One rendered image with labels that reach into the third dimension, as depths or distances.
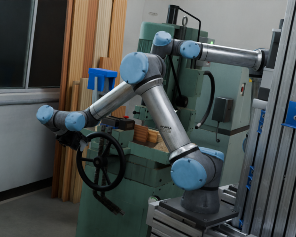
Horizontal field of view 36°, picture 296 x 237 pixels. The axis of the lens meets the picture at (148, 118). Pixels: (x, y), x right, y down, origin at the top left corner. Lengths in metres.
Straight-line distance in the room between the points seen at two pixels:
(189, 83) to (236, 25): 2.21
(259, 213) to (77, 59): 2.46
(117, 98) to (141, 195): 0.65
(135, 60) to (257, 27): 3.06
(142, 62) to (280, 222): 0.77
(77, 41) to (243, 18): 1.68
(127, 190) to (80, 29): 1.87
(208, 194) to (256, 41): 3.02
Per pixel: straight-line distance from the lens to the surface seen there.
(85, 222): 2.59
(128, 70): 1.66
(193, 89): 2.52
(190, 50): 1.95
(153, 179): 2.29
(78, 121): 1.86
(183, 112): 2.52
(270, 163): 1.78
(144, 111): 2.41
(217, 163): 1.72
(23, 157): 3.88
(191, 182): 1.59
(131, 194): 2.38
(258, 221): 1.84
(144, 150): 2.29
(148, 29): 2.37
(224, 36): 4.70
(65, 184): 3.92
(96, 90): 3.32
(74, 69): 3.89
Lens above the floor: 1.40
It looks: 9 degrees down
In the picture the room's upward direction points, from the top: 9 degrees clockwise
